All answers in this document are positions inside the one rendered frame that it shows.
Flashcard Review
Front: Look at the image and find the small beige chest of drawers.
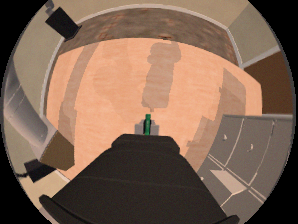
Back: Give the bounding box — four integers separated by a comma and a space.
197, 114, 292, 214

